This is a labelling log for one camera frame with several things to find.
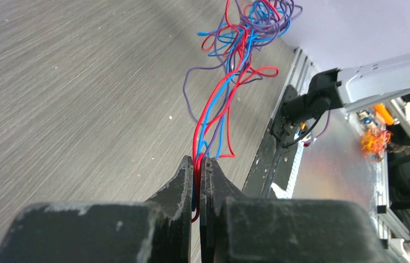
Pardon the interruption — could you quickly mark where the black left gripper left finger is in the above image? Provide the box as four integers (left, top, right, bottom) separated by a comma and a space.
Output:
0, 156, 193, 262

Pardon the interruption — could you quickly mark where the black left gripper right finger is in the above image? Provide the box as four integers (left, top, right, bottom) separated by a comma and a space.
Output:
200, 158, 390, 262

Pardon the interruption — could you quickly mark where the blue thin cable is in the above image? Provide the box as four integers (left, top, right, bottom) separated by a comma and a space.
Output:
192, 0, 292, 211

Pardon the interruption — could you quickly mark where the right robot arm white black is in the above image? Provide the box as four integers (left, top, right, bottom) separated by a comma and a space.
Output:
270, 53, 410, 148

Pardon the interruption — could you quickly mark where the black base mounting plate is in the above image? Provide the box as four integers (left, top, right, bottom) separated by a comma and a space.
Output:
241, 85, 300, 199

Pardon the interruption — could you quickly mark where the perforated metal rail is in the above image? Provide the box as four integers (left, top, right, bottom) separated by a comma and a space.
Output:
270, 142, 304, 199

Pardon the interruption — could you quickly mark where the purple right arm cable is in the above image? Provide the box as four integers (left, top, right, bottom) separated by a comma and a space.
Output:
301, 110, 332, 148

